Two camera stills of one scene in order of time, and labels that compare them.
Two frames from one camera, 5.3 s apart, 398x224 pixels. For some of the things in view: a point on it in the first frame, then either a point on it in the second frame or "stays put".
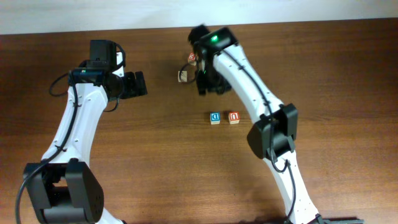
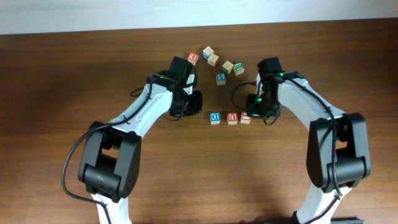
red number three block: x=191 y=59 stays put
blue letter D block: x=215 y=118 stays put
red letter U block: x=234 y=117 stays put
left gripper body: x=131 y=84 to x=193 y=102
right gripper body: x=211 y=83 to x=254 y=107
